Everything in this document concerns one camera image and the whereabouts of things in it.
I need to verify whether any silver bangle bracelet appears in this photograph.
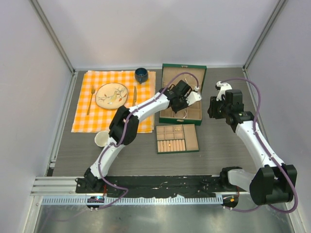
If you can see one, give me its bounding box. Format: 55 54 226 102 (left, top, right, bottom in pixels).
173 109 189 120

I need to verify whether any green jewelry tray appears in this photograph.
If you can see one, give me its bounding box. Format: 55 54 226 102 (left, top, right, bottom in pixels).
156 124 199 154

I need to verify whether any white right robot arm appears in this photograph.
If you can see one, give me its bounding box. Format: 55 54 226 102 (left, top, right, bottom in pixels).
207 87 297 205

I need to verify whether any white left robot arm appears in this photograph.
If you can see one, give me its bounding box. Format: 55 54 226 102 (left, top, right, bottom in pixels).
83 80 201 194

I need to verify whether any green jewelry box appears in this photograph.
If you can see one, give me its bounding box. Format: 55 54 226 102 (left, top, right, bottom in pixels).
159 64 207 126

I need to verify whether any dark blue cup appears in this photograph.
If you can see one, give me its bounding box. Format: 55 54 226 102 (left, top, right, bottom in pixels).
135 67 148 84

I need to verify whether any gold table knife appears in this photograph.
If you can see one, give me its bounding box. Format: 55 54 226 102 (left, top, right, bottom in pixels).
132 86 137 106

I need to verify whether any floral ceramic plate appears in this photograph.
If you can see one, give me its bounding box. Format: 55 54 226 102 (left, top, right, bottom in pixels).
95 83 129 110

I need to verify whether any gold fork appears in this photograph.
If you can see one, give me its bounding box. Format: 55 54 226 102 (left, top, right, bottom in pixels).
86 86 96 116

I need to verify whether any white green paper cup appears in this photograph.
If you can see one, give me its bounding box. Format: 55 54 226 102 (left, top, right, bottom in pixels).
94 131 109 148

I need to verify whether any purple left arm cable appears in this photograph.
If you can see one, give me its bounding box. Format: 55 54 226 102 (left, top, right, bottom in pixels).
97 72 200 211

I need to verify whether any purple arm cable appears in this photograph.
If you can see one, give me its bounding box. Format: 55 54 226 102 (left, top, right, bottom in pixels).
220 77 299 214
97 72 200 211

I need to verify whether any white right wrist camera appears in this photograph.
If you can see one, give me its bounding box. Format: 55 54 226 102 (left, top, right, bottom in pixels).
215 81 232 101

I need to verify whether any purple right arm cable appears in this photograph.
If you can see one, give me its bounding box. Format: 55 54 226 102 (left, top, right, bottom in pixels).
220 77 299 214

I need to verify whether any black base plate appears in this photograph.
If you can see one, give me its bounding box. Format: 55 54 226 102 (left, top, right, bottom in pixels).
75 175 243 198

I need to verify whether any white slotted cable duct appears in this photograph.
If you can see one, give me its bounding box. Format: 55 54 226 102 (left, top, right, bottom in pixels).
41 195 223 205

